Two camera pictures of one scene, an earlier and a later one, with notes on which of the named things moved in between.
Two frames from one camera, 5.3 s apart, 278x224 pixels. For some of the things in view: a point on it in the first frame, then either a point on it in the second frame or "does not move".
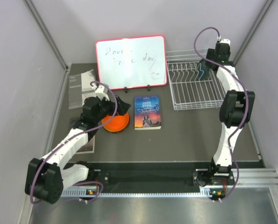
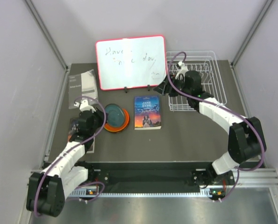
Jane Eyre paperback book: x=147 y=112 does not move
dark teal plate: x=203 y=69 to x=116 y=115
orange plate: x=117 y=123 does not move
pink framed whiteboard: x=132 y=62 does not move
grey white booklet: x=80 y=88 does not move
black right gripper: x=210 y=54 to x=166 y=87
